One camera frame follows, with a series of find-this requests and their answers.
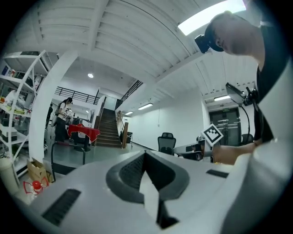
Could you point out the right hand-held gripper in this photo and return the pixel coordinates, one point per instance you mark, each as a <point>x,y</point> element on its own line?
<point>211,136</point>

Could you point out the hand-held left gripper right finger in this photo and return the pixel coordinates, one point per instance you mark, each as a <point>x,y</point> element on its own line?
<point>174,180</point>

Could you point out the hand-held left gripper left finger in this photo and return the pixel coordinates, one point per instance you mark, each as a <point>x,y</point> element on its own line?
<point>119,180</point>

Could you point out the black frame cart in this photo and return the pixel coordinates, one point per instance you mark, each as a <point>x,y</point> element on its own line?
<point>66,168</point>

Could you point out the clear water jug red cap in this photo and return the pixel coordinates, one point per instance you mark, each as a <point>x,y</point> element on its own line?
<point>36,186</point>

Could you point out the person's right forearm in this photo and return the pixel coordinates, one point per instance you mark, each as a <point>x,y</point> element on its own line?
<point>229,154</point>

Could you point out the dark double door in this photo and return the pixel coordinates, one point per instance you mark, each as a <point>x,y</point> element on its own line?
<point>225,128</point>

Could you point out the black mesh office chair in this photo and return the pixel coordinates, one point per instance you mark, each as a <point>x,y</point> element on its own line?
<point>247,139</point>
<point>166,142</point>

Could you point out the black bin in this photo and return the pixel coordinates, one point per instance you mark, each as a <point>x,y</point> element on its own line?
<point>129,137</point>

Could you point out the chest-mounted black device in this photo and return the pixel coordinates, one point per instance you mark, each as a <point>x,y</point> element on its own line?
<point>235,93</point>

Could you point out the brown wooden staircase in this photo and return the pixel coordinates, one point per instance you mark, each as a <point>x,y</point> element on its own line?
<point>108,130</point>

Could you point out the table with red cloth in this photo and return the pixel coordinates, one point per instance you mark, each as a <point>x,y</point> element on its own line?
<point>84,132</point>

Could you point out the long tube ceiling light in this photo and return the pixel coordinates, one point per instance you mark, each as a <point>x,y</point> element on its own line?
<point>128,113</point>
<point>145,106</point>

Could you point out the brown cardboard box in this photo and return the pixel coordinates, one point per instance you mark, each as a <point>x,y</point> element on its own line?
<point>36,170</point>

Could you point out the black balcony railing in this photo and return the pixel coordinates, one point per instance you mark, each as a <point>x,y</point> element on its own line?
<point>77,96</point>

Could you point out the person's head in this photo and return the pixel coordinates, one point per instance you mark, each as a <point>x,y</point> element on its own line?
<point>233,34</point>

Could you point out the round ceiling light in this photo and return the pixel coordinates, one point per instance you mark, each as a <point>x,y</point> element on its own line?
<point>90,75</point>

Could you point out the white cylindrical container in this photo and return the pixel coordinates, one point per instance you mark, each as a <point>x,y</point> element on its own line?
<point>8,176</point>

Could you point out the white metal shelving unit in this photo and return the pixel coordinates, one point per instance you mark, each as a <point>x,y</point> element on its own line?
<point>16,102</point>

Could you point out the black head-mounted camera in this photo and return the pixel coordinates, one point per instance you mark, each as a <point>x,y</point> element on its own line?
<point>202,43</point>

